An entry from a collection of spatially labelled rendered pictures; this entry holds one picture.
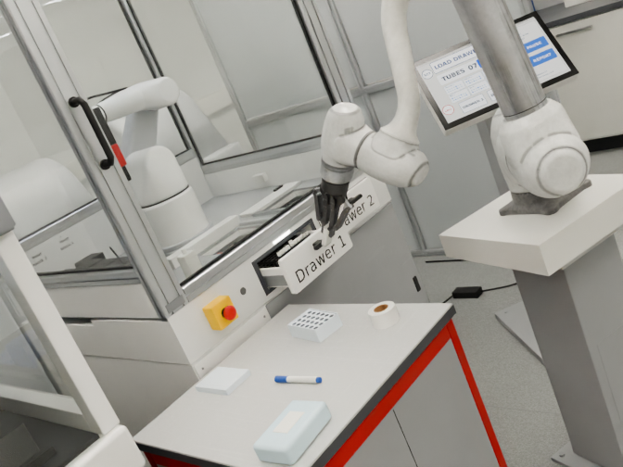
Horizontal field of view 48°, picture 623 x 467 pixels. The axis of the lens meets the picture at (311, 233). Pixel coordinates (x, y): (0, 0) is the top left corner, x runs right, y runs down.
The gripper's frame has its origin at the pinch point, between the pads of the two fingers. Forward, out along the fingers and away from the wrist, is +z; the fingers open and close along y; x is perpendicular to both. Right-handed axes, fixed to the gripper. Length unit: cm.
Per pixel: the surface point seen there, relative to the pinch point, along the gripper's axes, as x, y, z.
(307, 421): 61, -38, -11
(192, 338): 43.1, 11.4, 16.7
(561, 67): -110, -21, -23
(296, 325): 26.5, -10.2, 9.3
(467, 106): -83, 0, -9
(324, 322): 25.4, -18.0, 3.5
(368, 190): -42.9, 11.7, 13.0
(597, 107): -294, -6, 72
